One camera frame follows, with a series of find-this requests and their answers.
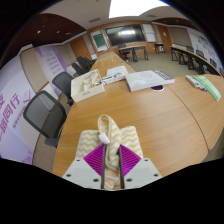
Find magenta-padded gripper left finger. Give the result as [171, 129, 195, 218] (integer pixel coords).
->
[61, 143, 107, 191]

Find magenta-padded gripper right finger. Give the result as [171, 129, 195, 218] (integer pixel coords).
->
[118, 143, 163, 191]

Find cream zigzag patterned towel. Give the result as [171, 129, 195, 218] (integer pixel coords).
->
[74, 113, 145, 191]

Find black mesh office chair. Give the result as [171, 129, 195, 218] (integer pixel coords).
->
[51, 71, 75, 107]
[22, 90, 68, 149]

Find open white cardboard box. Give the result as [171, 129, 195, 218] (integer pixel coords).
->
[70, 69, 106, 104]

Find thick white book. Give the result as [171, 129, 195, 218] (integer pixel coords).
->
[124, 69, 176, 93]

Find white printed paper sheets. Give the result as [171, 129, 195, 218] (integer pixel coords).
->
[101, 65, 130, 86]

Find white marker box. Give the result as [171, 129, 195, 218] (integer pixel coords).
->
[185, 74, 205, 92]

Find row of black office chairs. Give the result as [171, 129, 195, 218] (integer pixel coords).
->
[70, 55, 96, 76]

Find green booklet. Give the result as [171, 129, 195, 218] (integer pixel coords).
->
[193, 75, 223, 102]

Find wooden desk with black legs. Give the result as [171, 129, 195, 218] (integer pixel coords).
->
[118, 43, 150, 63]

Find long curved wooden side table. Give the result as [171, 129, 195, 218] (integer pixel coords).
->
[169, 44, 222, 76]

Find small dark side desk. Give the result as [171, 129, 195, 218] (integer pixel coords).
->
[153, 41, 166, 55]

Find group of dark side chairs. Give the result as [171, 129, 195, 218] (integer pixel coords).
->
[186, 44, 224, 76]

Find green-topped whiteboard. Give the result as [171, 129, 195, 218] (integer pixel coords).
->
[90, 29, 110, 53]

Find plain white whiteboard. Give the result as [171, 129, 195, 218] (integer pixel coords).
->
[142, 23, 158, 44]

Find large bright ceiling light panel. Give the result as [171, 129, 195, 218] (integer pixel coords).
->
[108, 0, 170, 20]

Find large black wall screen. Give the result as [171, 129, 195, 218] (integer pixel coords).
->
[104, 23, 147, 47]

